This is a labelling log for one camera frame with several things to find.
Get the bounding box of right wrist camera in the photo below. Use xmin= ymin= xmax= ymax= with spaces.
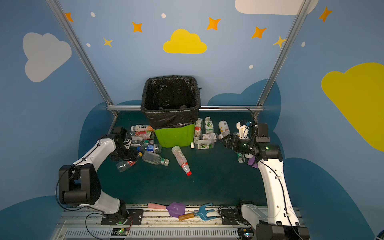
xmin=236 ymin=120 xmax=252 ymax=140

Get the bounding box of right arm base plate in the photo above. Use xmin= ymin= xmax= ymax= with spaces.
xmin=218 ymin=208 xmax=242 ymax=225

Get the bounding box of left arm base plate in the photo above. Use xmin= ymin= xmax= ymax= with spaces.
xmin=101 ymin=209 xmax=144 ymax=226

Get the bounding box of clear bottle green neck band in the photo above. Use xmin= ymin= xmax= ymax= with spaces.
xmin=142 ymin=152 xmax=170 ymax=167

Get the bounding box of purple spatula pink handle right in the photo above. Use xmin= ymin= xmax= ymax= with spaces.
xmin=247 ymin=156 xmax=259 ymax=169

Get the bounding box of clear flat white label bottle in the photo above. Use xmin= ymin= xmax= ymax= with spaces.
xmin=131 ymin=136 xmax=154 ymax=147

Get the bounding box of right circuit board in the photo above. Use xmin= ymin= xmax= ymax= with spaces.
xmin=238 ymin=228 xmax=254 ymax=240

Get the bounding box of purple text label bottle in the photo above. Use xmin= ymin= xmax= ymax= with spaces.
xmin=202 ymin=133 xmax=223 ymax=142

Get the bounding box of red green label bottle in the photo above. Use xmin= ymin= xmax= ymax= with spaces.
xmin=134 ymin=131 xmax=155 ymax=140

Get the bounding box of purple shovel pink handle front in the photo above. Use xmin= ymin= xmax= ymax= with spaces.
xmin=148 ymin=202 xmax=186 ymax=218

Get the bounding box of white bottle red cap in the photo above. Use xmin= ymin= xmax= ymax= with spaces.
xmin=172 ymin=146 xmax=192 ymax=176

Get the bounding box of left circuit board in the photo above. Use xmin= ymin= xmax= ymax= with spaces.
xmin=111 ymin=228 xmax=130 ymax=236

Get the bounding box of green bin with black liner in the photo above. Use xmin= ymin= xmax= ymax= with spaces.
xmin=141 ymin=75 xmax=201 ymax=148

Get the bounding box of blue cap clear water bottle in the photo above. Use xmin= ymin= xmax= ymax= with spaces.
xmin=137 ymin=144 xmax=162 ymax=154

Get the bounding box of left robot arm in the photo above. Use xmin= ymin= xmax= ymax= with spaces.
xmin=55 ymin=127 xmax=140 ymax=225

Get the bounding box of blue fork rake wooden handle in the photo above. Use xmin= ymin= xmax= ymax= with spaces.
xmin=178 ymin=203 xmax=217 ymax=221

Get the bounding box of left aluminium frame post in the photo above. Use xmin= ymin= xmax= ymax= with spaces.
xmin=46 ymin=0 xmax=114 ymax=106

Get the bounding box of white orange milk tea bottle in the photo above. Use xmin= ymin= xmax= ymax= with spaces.
xmin=131 ymin=125 xmax=154 ymax=132

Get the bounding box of aluminium frame post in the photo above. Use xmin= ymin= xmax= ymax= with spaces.
xmin=46 ymin=0 xmax=114 ymax=106
xmin=253 ymin=0 xmax=312 ymax=120

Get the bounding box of white label bottle far right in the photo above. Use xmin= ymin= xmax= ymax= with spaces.
xmin=218 ymin=121 xmax=231 ymax=137

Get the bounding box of right aluminium frame post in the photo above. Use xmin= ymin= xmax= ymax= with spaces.
xmin=253 ymin=0 xmax=312 ymax=120

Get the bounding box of circuit board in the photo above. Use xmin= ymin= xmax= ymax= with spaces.
xmin=111 ymin=228 xmax=130 ymax=236
xmin=238 ymin=228 xmax=254 ymax=240

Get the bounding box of rear aluminium crossbar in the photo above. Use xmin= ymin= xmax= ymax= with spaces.
xmin=106 ymin=104 xmax=265 ymax=113

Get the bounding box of clear square bottle white cap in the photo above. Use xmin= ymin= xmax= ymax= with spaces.
xmin=191 ymin=140 xmax=215 ymax=150

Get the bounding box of yellow cap red label bottle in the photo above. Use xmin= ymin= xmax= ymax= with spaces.
xmin=116 ymin=153 xmax=143 ymax=173

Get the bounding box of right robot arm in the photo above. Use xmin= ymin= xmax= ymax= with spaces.
xmin=222 ymin=134 xmax=310 ymax=240

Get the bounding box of tall red white label bottle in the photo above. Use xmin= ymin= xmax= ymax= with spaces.
xmin=194 ymin=118 xmax=203 ymax=144

